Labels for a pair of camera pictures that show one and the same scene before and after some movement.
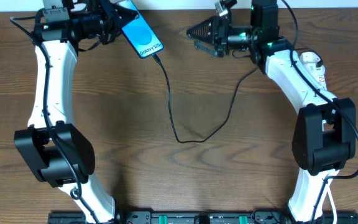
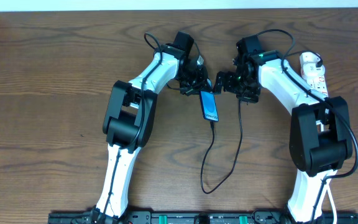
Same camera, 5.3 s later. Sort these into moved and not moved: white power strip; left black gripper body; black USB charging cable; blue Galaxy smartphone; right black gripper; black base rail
Moved: blue Galaxy smartphone; right black gripper; black USB charging cable; left black gripper body
Not moved: white power strip; black base rail
